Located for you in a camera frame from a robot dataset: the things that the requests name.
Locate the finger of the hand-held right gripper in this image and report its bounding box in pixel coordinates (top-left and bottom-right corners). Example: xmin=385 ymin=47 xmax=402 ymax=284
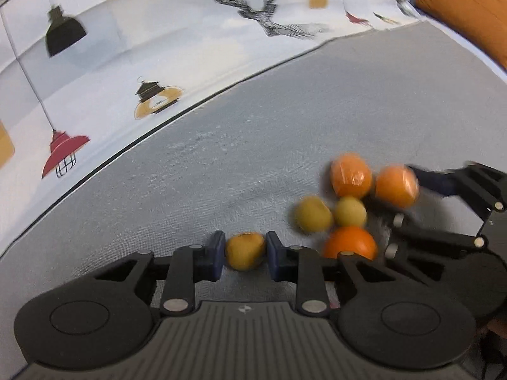
xmin=385 ymin=213 xmax=489 ymax=286
xmin=408 ymin=161 xmax=507 ymax=222

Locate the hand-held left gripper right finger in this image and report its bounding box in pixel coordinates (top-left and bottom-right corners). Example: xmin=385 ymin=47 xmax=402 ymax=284
xmin=266 ymin=231 xmax=397 ymax=318

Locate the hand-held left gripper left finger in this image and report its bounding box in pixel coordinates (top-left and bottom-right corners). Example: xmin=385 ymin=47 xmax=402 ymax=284
xmin=93 ymin=231 xmax=226 ymax=318

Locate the small yellow-green fruit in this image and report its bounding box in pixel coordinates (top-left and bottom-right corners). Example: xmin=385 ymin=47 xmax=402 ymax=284
xmin=225 ymin=232 xmax=267 ymax=272
xmin=334 ymin=196 xmax=368 ymax=228
xmin=294 ymin=196 xmax=333 ymax=233

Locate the orange mandarin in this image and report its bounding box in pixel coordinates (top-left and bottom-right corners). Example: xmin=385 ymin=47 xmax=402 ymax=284
xmin=375 ymin=165 xmax=420 ymax=209
xmin=323 ymin=225 xmax=378 ymax=261

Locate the plastic-wrapped mandarin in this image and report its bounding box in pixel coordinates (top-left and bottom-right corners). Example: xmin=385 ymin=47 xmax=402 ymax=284
xmin=330 ymin=153 xmax=374 ymax=199

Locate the orange cushion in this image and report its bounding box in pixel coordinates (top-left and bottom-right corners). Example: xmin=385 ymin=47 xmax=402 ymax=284
xmin=412 ymin=0 xmax=507 ymax=73

